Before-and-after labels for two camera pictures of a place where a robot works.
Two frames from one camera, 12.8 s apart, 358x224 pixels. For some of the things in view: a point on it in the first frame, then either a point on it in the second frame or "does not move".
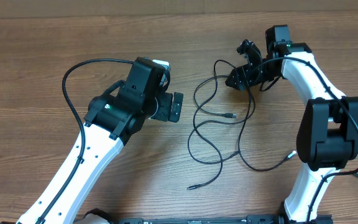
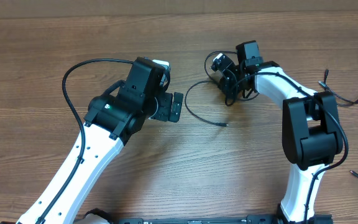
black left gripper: x=164 y=113 does not move
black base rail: x=249 y=219 does not move
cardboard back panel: x=42 y=9 does not move
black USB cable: x=221 y=168 to x=207 y=80
